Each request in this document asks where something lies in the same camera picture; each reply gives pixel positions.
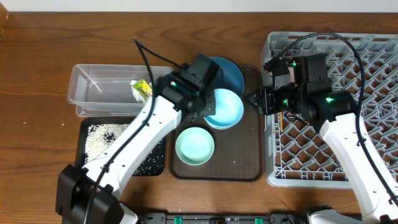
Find light blue small bowl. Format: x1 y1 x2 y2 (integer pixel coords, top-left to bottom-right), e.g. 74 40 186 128
204 88 244 130

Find dark blue plate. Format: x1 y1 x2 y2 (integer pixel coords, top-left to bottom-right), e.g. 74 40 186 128
210 57 245 100

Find mint green bowl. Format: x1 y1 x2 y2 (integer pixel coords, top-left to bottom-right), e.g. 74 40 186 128
175 127 215 166

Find green yellow snack wrapper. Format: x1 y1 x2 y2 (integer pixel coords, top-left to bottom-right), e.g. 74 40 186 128
133 79 152 100

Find white rice grains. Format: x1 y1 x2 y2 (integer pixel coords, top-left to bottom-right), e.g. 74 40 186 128
83 124 165 176

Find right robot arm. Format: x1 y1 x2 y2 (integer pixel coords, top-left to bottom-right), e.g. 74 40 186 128
246 54 397 223

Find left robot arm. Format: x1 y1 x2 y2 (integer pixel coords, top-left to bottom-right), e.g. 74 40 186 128
55 54 220 223

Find grey dishwasher rack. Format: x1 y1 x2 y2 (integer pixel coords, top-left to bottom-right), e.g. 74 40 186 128
261 32 397 189

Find clear plastic waste bin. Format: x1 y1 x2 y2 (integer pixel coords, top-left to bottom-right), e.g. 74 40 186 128
67 63 174 118

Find brown serving tray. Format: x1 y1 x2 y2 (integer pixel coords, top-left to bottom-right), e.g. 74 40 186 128
169 63 264 182

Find black plastic tray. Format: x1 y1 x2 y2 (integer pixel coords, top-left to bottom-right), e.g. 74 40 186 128
73 117 166 177

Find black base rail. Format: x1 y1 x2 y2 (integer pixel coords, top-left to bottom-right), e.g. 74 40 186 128
137 212 310 224

